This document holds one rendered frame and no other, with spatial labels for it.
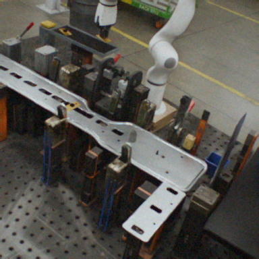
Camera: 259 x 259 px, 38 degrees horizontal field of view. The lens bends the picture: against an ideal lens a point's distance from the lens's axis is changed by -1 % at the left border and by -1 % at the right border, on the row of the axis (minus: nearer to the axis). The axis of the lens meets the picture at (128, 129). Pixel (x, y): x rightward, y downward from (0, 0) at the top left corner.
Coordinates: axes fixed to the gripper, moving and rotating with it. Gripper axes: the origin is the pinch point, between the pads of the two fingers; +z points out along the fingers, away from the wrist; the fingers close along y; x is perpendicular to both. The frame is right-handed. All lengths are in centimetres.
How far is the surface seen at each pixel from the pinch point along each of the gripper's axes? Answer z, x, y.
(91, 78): 16.5, 11.4, 13.9
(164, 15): 100, -209, -284
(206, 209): 21, 96, 25
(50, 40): 16.9, -34.3, 9.1
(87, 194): 47, 51, 40
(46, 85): 24.2, -2.4, 30.0
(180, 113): 11, 59, 2
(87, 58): 17.1, -8.0, 2.5
